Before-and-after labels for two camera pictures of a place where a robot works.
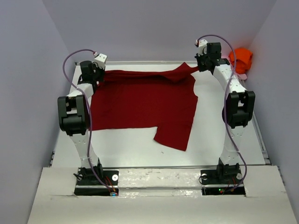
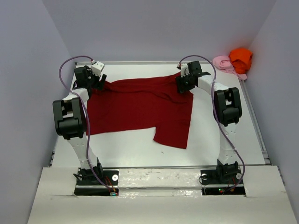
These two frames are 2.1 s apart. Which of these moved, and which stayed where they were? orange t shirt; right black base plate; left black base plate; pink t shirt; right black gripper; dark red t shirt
Moved: dark red t shirt; right black gripper
Stayed: pink t shirt; left black base plate; right black base plate; orange t shirt
